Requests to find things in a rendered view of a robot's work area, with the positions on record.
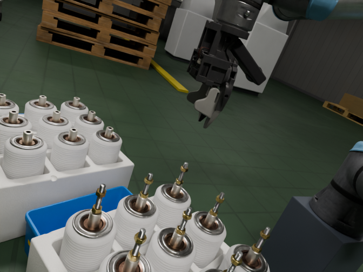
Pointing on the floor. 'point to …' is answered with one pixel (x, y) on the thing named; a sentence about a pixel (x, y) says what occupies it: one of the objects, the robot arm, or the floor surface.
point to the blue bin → (113, 200)
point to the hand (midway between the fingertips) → (206, 120)
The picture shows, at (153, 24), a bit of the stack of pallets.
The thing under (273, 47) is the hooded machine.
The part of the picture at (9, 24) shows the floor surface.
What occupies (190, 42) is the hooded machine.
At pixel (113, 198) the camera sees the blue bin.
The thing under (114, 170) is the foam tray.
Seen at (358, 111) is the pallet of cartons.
